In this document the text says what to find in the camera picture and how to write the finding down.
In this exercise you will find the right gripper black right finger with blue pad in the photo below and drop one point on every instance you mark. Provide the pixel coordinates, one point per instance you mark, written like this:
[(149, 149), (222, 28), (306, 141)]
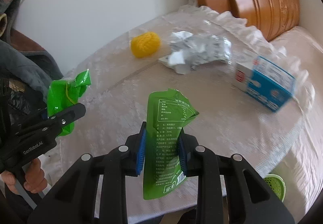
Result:
[(249, 197)]

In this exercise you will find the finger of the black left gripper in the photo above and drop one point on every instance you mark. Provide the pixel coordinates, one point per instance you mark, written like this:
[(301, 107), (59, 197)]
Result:
[(64, 121)]

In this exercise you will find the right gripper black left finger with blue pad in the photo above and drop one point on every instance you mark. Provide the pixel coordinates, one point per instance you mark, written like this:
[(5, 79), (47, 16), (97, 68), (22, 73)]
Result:
[(93, 189)]

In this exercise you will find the small green wrapper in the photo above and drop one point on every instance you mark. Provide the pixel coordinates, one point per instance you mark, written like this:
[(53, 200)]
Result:
[(65, 93)]

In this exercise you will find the green pouch with barcode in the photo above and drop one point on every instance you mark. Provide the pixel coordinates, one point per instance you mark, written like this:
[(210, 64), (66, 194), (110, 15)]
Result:
[(168, 112)]

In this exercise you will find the green plastic trash basket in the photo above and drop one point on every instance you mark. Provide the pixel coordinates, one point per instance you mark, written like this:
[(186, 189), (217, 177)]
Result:
[(277, 184)]

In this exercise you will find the person's left hand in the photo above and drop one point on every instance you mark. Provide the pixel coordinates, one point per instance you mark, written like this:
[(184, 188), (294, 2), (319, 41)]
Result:
[(35, 178)]

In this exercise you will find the dark grey clothing pile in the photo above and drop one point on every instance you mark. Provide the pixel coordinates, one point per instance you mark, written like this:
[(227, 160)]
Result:
[(27, 69)]

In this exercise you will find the white lace table cover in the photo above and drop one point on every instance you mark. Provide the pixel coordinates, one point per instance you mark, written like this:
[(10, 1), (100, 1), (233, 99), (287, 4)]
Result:
[(287, 142)]

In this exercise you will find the blue white carton box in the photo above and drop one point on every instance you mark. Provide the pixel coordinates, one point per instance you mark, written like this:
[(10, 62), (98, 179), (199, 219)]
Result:
[(263, 80)]

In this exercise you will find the yellow foam fruit net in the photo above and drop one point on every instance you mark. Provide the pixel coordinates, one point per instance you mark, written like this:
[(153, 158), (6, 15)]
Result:
[(145, 45)]

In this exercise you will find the crumpled silver foil wrapper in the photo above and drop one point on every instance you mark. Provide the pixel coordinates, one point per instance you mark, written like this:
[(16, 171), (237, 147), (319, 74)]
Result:
[(189, 51)]

